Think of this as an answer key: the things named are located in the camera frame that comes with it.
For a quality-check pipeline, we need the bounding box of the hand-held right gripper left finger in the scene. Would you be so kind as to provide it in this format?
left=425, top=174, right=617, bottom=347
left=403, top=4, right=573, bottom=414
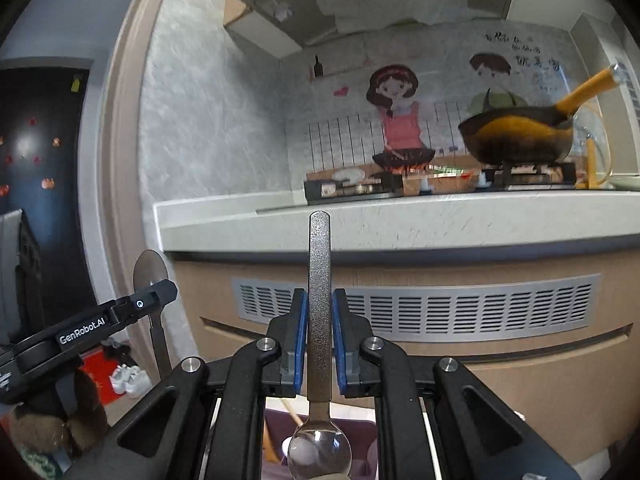
left=60, top=287, right=309, bottom=480

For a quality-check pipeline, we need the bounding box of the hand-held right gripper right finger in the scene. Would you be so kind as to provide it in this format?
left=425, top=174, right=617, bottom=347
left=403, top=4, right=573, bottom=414
left=332, top=287, right=584, bottom=480

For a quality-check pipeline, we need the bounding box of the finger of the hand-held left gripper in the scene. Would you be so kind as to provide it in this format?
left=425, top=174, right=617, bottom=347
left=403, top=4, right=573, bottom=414
left=107, top=280, right=179, bottom=327

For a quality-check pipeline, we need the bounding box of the silver metal spoon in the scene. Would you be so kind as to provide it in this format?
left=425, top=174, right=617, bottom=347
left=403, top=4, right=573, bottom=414
left=133, top=249, right=174, bottom=382

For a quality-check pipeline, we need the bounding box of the silver spoon with textured handle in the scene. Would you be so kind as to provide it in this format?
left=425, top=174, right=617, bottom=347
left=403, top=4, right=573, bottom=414
left=287, top=210, right=353, bottom=477

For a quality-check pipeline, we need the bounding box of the purple plastic box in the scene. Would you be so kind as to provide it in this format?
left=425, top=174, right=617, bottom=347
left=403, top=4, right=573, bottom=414
left=262, top=406, right=377, bottom=480

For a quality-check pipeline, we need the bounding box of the red object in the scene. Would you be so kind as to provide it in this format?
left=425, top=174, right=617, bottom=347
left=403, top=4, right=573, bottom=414
left=79, top=346, right=132, bottom=407

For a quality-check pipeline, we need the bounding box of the white shoe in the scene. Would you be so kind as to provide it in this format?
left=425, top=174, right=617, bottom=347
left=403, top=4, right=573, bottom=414
left=125, top=366, right=152, bottom=399
left=108, top=364, right=132, bottom=395

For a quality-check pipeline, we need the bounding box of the large grey vent grille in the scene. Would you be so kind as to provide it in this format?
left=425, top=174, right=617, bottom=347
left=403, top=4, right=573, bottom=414
left=230, top=273, right=601, bottom=347

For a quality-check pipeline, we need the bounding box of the speckled kitchen counter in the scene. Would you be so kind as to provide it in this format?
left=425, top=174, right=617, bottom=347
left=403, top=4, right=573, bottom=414
left=153, top=187, right=640, bottom=262

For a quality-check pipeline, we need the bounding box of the gas stove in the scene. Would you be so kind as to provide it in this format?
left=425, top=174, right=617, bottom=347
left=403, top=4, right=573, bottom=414
left=303, top=160, right=579, bottom=206

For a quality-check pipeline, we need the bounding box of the black fridge with magnets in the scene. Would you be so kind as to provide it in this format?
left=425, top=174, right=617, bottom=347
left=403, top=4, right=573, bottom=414
left=0, top=67, right=94, bottom=342

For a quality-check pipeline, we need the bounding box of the wooden base cabinet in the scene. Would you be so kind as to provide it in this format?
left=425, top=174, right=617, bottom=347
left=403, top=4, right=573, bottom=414
left=170, top=252, right=640, bottom=480

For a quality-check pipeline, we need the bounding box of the glass pot lid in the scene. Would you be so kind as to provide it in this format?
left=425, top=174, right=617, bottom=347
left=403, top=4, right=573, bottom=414
left=572, top=104, right=614, bottom=190

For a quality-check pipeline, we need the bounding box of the range hood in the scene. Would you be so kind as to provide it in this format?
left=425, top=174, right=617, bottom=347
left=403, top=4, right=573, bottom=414
left=223, top=0, right=522, bottom=59

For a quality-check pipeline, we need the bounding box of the cartoon wall sticker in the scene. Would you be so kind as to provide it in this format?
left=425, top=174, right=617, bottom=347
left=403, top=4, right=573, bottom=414
left=305, top=30, right=572, bottom=182

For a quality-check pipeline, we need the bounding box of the black wok with yellow handle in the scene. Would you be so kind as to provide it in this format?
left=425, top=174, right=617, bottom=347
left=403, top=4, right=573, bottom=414
left=458, top=63, right=632, bottom=166

